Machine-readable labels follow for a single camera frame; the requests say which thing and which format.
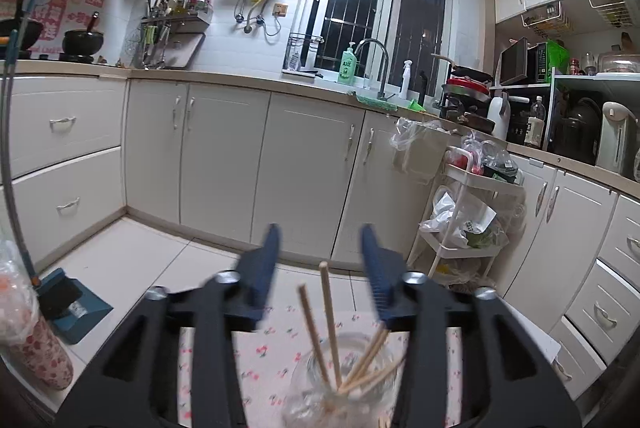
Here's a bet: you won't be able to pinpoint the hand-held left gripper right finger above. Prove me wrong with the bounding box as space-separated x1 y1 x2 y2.
361 223 583 428

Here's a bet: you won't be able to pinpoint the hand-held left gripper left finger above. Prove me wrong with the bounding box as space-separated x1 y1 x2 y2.
55 223 282 428

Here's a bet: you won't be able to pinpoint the bundle of wooden chopsticks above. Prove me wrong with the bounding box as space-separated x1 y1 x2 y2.
297 260 408 428

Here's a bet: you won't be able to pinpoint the clear glass jar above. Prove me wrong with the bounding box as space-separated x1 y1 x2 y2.
282 332 401 428

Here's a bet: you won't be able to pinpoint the hanging kitchen utensils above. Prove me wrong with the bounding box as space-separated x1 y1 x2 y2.
125 0 171 70

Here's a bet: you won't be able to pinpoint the crumpled plastic bag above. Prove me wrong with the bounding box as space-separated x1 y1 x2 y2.
435 258 493 289

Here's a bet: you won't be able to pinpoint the white utility cart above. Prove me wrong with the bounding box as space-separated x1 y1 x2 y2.
407 148 526 294

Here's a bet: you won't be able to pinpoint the white plastic bag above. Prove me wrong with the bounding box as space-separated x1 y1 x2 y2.
419 185 508 250

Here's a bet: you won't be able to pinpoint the white base cabinets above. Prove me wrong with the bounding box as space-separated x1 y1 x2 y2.
0 75 640 401

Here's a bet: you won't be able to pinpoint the hanging bin with plastic bag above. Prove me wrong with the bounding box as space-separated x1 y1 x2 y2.
390 117 453 184

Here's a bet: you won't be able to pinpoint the red pink container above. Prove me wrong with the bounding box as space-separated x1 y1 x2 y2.
446 147 483 176

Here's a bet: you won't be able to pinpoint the green dish cloth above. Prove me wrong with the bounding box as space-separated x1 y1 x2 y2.
355 92 398 111

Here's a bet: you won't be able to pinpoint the beige kitchen countertop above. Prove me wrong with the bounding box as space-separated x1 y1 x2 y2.
0 58 640 199

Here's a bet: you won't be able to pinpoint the small white stool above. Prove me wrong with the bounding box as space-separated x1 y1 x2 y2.
520 320 563 366

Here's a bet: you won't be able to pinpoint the white spray bottle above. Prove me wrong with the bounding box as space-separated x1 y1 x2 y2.
398 59 414 100

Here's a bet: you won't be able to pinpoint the white thermos jug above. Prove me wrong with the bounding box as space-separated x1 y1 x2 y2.
486 92 511 140

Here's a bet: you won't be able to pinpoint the steel sink faucet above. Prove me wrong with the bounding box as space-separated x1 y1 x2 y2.
355 39 396 101

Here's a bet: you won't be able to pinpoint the teal dustpan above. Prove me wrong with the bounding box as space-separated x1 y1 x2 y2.
37 268 113 345

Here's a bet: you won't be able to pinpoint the green dish soap bottle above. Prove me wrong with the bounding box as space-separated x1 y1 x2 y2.
338 42 358 85

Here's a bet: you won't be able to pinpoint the red pot lid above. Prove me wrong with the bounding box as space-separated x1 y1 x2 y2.
445 78 491 96

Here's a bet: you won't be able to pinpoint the clear bottle white label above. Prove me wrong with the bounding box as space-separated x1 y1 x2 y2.
524 96 546 149

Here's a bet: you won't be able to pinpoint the black frying pan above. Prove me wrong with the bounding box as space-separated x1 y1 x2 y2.
431 53 493 84

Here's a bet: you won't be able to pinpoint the white cutting board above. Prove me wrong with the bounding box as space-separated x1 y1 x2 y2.
165 32 206 70

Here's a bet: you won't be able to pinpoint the black cooker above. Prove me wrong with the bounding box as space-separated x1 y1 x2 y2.
555 98 603 164

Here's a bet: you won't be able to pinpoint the microwave oven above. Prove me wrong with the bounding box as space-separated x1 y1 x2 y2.
500 37 551 86

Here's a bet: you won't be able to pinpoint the red floral cloth bundle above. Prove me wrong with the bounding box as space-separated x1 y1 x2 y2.
0 318 75 391

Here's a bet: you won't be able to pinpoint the plastic bag with orange contents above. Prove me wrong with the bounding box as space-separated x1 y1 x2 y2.
0 238 41 349

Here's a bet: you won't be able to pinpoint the row of condiment bottles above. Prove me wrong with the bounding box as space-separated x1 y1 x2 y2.
150 0 213 16

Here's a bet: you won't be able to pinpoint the white electric water boiler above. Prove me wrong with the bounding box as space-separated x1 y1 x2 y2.
595 101 640 176

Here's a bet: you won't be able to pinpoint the white counter shelf rack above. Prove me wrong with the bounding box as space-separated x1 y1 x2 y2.
490 73 640 159

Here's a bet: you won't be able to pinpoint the group of pantry jars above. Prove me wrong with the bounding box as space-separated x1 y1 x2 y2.
567 33 640 76

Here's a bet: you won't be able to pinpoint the black wire caddy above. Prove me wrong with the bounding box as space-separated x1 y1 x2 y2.
285 33 323 76

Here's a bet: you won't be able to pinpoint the water heater hoses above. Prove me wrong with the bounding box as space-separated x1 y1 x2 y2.
234 0 283 36

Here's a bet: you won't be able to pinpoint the white wire basket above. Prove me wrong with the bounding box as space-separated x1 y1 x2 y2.
586 0 640 29
521 0 573 39

